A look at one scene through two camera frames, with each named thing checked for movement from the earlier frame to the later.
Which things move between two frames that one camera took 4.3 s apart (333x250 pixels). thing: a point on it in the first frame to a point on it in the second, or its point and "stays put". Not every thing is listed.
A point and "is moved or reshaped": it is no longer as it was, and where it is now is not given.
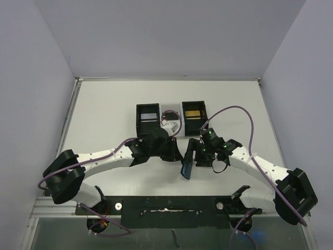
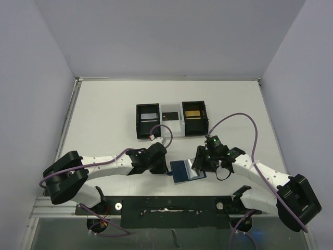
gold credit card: [191, 113] stays put
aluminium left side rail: [78, 82] stays put
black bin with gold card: [193, 124] stays put
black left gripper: [169, 149] to [161, 165]
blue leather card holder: [186, 169] is moved or reshaped
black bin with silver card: [144, 127] stays put
